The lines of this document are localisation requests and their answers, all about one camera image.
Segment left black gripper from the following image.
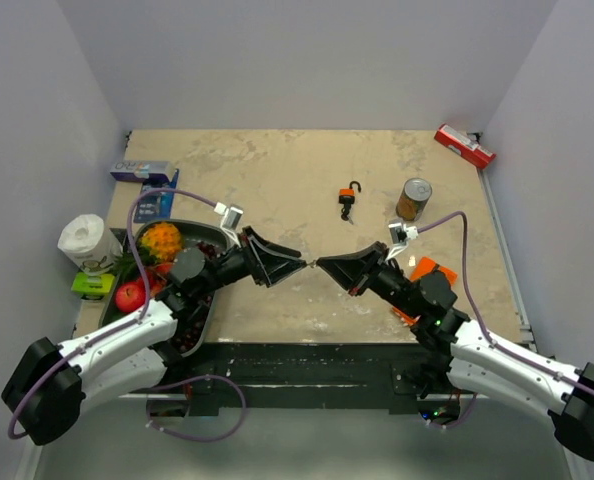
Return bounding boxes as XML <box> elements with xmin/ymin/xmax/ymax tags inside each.
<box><xmin>196</xmin><ymin>226</ymin><xmax>306</xmax><ymax>297</ymax></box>

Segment purple grapes bunch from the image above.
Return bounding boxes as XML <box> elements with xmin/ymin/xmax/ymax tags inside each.
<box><xmin>170</xmin><ymin>241</ymin><xmax>220</xmax><ymax>354</ymax></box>

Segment small peach fruits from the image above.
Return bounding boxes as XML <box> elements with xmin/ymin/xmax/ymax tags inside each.
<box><xmin>146</xmin><ymin>262</ymin><xmax>173</xmax><ymax>297</ymax></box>

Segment grey fruit tray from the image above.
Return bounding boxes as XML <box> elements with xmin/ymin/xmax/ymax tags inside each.
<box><xmin>99</xmin><ymin>220</ymin><xmax>228</xmax><ymax>356</ymax></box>

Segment orange flower pineapple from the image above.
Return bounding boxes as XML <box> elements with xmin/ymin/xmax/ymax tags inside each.
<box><xmin>110</xmin><ymin>222</ymin><xmax>184</xmax><ymax>281</ymax></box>

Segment blue blister pack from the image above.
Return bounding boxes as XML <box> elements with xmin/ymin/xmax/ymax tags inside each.
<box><xmin>133</xmin><ymin>169</ymin><xmax>180</xmax><ymax>224</ymax></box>

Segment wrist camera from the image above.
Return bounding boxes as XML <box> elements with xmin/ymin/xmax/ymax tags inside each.
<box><xmin>386</xmin><ymin>219</ymin><xmax>419</xmax><ymax>261</ymax></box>
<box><xmin>214</xmin><ymin>202</ymin><xmax>243</xmax><ymax>247</ymax></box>

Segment paper towel roll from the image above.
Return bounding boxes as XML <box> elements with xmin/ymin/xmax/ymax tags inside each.
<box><xmin>57</xmin><ymin>214</ymin><xmax>123</xmax><ymax>276</ymax></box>

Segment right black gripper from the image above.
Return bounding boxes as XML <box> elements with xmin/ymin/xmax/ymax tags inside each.
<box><xmin>317</xmin><ymin>241</ymin><xmax>423</xmax><ymax>320</ymax></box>

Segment orange black padlock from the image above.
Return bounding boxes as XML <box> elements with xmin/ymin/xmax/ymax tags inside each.
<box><xmin>338</xmin><ymin>181</ymin><xmax>362</xmax><ymax>206</ymax></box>

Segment red apple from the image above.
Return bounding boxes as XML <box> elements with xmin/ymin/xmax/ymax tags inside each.
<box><xmin>115</xmin><ymin>281</ymin><xmax>146</xmax><ymax>314</ymax></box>

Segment green box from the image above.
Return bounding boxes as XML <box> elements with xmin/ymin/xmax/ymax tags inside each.
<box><xmin>71</xmin><ymin>272</ymin><xmax>115</xmax><ymax>300</ymax></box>

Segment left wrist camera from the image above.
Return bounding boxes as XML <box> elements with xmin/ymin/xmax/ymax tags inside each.
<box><xmin>214</xmin><ymin>202</ymin><xmax>243</xmax><ymax>247</ymax></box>

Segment red cardboard box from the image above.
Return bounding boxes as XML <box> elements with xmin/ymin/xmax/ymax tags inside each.
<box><xmin>434</xmin><ymin>124</ymin><xmax>496</xmax><ymax>170</ymax></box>

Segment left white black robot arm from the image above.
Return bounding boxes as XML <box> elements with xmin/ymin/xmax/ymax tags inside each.
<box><xmin>1</xmin><ymin>227</ymin><xmax>307</xmax><ymax>446</ymax></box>

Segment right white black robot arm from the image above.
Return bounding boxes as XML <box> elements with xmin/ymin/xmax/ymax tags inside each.
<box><xmin>316</xmin><ymin>242</ymin><xmax>594</xmax><ymax>462</ymax></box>

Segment blue white box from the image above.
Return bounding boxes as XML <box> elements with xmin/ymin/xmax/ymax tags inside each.
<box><xmin>110</xmin><ymin>160</ymin><xmax>176</xmax><ymax>183</ymax></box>

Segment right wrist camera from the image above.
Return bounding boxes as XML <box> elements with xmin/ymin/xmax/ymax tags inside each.
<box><xmin>386</xmin><ymin>219</ymin><xmax>419</xmax><ymax>261</ymax></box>

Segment orange blister pack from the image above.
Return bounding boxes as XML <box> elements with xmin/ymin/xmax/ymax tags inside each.
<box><xmin>391</xmin><ymin>257</ymin><xmax>458</xmax><ymax>327</ymax></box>

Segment tin can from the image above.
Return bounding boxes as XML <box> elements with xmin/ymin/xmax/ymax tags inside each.
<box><xmin>395</xmin><ymin>178</ymin><xmax>432</xmax><ymax>222</ymax></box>

